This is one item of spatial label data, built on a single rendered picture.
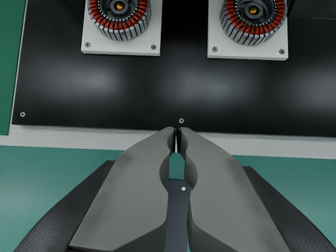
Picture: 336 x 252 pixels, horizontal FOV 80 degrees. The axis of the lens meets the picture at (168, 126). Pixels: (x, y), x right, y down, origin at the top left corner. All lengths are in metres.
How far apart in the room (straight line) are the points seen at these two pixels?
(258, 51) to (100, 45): 0.30
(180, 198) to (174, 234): 0.19
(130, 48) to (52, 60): 0.16
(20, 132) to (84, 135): 0.13
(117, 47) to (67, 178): 0.98
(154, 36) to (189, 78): 0.10
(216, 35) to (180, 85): 0.12
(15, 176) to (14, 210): 0.18
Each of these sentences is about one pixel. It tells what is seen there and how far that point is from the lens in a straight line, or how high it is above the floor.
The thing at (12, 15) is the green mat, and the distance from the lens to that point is 0.59.
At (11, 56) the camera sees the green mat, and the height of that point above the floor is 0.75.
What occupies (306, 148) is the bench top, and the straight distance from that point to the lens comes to 0.48.
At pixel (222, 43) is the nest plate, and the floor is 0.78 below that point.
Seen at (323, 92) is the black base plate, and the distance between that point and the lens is 0.49.
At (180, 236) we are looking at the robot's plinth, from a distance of 1.22.
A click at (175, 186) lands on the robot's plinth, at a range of 1.15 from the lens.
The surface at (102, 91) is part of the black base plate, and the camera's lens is 0.41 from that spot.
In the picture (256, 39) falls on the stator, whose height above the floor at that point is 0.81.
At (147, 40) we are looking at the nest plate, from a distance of 0.42.
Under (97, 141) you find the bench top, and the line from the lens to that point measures 0.42.
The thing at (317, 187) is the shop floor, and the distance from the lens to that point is 1.42.
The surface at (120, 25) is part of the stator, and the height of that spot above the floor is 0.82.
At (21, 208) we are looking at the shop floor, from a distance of 1.44.
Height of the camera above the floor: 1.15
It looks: 83 degrees down
